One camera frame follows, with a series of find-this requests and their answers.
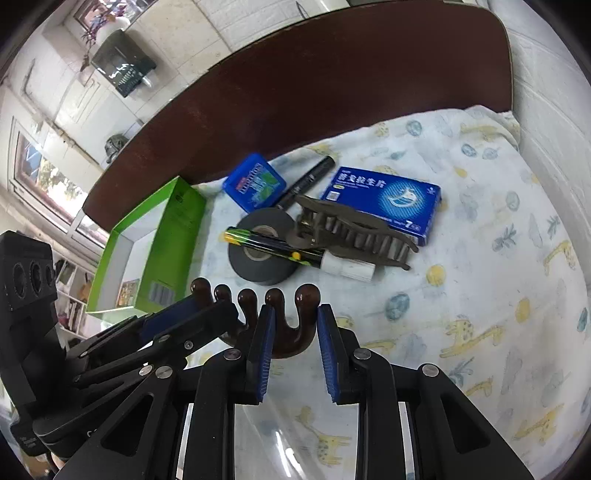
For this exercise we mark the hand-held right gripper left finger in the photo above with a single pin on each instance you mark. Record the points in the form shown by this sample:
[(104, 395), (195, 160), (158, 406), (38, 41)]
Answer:
[(263, 355)]

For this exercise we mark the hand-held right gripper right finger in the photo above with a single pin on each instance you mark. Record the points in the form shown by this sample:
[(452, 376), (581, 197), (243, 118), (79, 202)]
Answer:
[(328, 353)]

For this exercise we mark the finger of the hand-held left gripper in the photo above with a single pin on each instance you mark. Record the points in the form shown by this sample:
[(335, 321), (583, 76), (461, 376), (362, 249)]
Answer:
[(171, 318), (203, 323)]

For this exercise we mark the brown hair claw clip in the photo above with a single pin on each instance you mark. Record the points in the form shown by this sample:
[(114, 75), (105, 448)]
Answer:
[(295, 337)]

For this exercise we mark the green cardboard box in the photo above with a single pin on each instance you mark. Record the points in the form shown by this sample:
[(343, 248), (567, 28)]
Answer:
[(180, 230)]

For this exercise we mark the dark patterned pen white cap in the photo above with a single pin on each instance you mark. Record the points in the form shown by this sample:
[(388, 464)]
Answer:
[(277, 247)]

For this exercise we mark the black tape roll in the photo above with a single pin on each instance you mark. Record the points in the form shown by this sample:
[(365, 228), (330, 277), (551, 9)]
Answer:
[(272, 217)]

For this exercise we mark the small blue plastic case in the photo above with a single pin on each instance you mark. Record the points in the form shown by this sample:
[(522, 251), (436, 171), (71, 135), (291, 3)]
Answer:
[(251, 184)]

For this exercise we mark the blue medicine box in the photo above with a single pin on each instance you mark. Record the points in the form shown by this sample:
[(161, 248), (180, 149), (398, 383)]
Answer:
[(383, 198)]

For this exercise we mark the black marker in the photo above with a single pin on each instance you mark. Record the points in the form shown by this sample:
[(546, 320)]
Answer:
[(309, 177)]

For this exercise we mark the bookshelf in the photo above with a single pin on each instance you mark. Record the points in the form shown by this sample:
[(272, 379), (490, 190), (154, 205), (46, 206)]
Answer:
[(69, 304)]

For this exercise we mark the window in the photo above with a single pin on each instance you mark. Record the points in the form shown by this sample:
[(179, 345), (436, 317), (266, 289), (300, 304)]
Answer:
[(41, 175)]

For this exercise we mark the purple flower plant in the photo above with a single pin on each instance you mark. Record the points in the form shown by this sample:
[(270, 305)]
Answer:
[(92, 32)]

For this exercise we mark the brown wooden headboard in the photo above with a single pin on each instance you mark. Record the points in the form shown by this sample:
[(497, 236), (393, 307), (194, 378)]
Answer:
[(323, 78)]

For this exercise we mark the grey wall appliance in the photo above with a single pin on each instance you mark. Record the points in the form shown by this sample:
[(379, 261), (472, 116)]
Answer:
[(120, 60)]

